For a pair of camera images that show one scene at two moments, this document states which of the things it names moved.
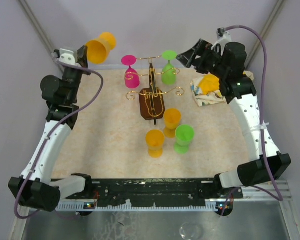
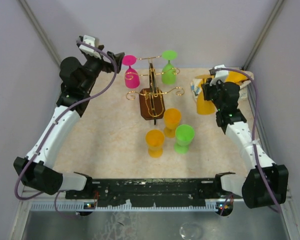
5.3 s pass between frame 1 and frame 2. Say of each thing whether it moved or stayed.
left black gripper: moved
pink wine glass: stayed
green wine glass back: stayed
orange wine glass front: stayed
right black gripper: moved
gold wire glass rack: stayed
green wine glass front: stayed
